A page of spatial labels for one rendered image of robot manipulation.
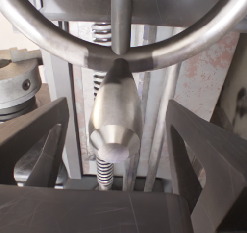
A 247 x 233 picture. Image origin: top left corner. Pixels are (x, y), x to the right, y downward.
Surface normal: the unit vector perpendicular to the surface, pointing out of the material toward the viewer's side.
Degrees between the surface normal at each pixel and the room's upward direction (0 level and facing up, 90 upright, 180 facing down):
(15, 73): 90
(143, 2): 90
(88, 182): 90
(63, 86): 90
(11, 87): 131
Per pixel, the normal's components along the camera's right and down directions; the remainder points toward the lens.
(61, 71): -0.02, 0.61
